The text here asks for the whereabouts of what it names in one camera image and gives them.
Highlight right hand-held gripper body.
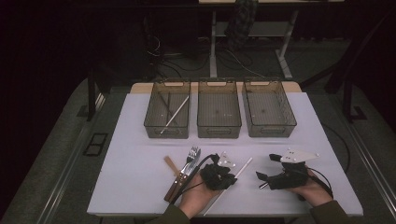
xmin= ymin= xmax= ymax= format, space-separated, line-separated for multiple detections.
xmin=266 ymin=147 xmax=320 ymax=190

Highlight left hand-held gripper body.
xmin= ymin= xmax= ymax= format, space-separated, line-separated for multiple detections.
xmin=199 ymin=151 xmax=236 ymax=191

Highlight wooden spoon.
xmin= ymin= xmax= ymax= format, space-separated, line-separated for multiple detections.
xmin=163 ymin=155 xmax=181 ymax=177

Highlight smoky transparent plastic bin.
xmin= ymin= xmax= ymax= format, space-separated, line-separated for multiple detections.
xmin=143 ymin=79 xmax=191 ymax=140
xmin=196 ymin=78 xmax=243 ymax=139
xmin=242 ymin=78 xmax=298 ymax=138

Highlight person's right hand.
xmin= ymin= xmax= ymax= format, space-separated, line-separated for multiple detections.
xmin=286 ymin=167 xmax=334 ymax=208

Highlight black metal stand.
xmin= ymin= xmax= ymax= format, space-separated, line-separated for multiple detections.
xmin=341 ymin=71 xmax=368 ymax=124
xmin=78 ymin=66 xmax=98 ymax=122

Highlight dark patterned cloth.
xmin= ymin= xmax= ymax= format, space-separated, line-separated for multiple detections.
xmin=224 ymin=0 xmax=260 ymax=50

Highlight left hand-held gripper cable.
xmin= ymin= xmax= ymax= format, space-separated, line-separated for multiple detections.
xmin=169 ymin=153 xmax=219 ymax=204

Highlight hand-held gripper cable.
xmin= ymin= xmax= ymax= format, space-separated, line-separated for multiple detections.
xmin=306 ymin=167 xmax=334 ymax=200
xmin=169 ymin=153 xmax=219 ymax=204

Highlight right hand-held gripper cable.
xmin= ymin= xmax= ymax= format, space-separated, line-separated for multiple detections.
xmin=306 ymin=167 xmax=334 ymax=200

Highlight black floor cable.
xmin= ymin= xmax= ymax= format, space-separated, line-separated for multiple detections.
xmin=321 ymin=122 xmax=352 ymax=175
xmin=146 ymin=34 xmax=213 ymax=79

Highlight metal floor rail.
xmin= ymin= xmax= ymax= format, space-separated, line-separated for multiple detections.
xmin=348 ymin=120 xmax=396 ymax=213
xmin=36 ymin=92 xmax=106 ymax=224

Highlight grey floor cable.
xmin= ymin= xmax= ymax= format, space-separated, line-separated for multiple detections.
xmin=223 ymin=48 xmax=266 ymax=78

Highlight black floor frame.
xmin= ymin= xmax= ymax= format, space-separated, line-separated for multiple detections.
xmin=83 ymin=133 xmax=109 ymax=157

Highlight white metal desk frame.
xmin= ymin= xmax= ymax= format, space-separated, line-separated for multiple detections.
xmin=198 ymin=0 xmax=345 ymax=80

